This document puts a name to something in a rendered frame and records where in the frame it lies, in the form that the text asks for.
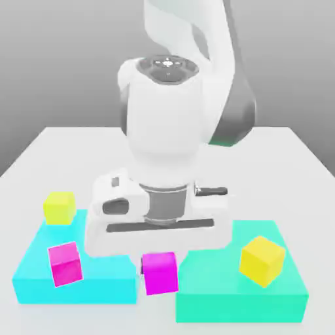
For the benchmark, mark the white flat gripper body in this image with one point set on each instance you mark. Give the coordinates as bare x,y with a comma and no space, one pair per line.
110,242

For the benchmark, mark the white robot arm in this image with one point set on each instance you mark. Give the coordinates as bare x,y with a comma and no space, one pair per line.
162,123

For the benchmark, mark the small pink cube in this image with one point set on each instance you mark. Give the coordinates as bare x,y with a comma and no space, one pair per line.
65,264

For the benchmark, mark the small magenta cube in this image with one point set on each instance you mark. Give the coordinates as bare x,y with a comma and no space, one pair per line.
160,273

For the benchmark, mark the small lime yellow cube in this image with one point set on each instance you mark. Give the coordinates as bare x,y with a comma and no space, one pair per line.
59,208

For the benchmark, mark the large cyan box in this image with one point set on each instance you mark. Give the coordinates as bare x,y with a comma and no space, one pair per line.
104,282

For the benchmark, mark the large turquoise box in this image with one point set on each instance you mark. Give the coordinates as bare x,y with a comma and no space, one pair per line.
222,301

